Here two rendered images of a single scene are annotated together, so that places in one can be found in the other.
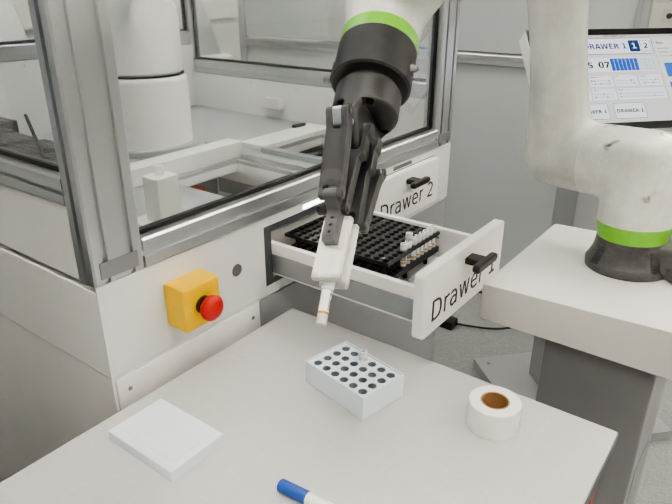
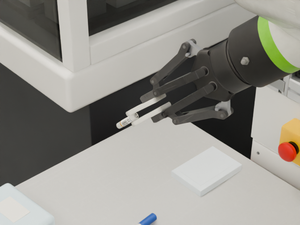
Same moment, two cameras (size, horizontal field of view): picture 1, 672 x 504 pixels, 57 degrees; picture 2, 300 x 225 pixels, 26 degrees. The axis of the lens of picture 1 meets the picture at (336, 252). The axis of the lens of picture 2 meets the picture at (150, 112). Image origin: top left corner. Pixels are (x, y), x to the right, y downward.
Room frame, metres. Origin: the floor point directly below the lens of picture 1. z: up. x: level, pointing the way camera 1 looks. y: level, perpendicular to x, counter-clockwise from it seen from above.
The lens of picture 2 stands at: (0.73, -0.84, 1.67)
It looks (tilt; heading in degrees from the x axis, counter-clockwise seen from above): 35 degrees down; 101
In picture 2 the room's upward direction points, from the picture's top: straight up
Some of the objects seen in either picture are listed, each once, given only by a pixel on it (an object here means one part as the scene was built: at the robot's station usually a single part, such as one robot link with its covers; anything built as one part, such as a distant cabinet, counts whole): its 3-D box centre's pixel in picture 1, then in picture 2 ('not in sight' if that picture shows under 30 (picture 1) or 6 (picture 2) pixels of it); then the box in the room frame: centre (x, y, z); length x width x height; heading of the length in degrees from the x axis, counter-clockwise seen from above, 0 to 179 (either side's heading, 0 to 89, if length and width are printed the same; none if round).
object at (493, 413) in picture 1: (493, 412); not in sight; (0.68, -0.22, 0.78); 0.07 x 0.07 x 0.04
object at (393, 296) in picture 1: (358, 249); not in sight; (1.05, -0.04, 0.86); 0.40 x 0.26 x 0.06; 53
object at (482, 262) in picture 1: (478, 260); not in sight; (0.90, -0.23, 0.91); 0.07 x 0.04 x 0.01; 143
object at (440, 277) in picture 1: (461, 274); not in sight; (0.92, -0.21, 0.87); 0.29 x 0.02 x 0.11; 143
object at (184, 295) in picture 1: (194, 300); (299, 143); (0.82, 0.21, 0.88); 0.07 x 0.05 x 0.07; 143
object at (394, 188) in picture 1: (404, 192); not in sight; (1.35, -0.16, 0.87); 0.29 x 0.02 x 0.11; 143
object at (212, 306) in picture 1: (209, 306); (288, 151); (0.81, 0.19, 0.88); 0.04 x 0.03 x 0.04; 143
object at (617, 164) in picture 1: (633, 183); not in sight; (1.05, -0.53, 0.99); 0.16 x 0.13 x 0.19; 38
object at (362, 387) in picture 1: (353, 377); not in sight; (0.76, -0.03, 0.78); 0.12 x 0.08 x 0.04; 42
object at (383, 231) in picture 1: (362, 248); not in sight; (1.04, -0.05, 0.87); 0.22 x 0.18 x 0.06; 53
